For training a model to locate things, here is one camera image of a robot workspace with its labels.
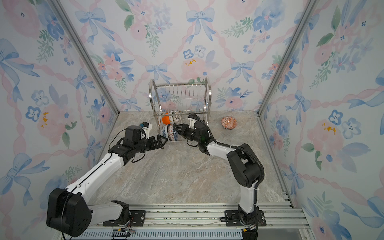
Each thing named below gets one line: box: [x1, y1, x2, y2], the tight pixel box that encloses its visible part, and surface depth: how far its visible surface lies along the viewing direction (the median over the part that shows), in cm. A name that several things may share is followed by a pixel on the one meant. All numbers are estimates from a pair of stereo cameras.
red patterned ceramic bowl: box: [221, 116, 238, 130], surface depth 113 cm
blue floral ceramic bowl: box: [162, 124, 169, 139], surface depth 94 cm
